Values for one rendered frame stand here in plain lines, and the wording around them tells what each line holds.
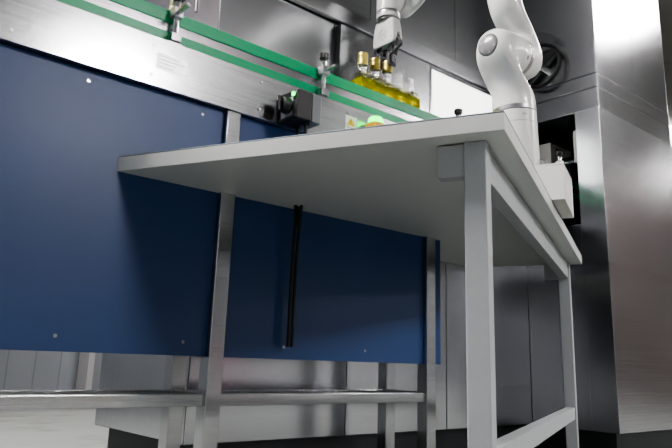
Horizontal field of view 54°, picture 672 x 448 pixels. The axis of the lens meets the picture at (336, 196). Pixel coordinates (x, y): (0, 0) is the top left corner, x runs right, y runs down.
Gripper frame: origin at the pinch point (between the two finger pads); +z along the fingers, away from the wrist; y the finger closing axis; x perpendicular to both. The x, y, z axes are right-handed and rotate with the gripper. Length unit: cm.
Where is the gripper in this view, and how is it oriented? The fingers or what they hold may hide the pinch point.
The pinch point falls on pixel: (387, 62)
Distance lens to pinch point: 235.9
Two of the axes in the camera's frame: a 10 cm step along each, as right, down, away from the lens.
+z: -0.3, 9.7, -2.4
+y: 6.5, -1.6, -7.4
